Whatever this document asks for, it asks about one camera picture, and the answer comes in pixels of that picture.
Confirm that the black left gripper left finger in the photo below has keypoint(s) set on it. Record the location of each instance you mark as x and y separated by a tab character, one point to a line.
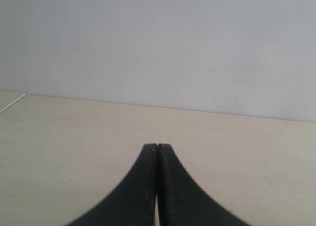
132	202

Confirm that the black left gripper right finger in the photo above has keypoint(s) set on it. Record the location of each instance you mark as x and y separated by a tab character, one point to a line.
181	201

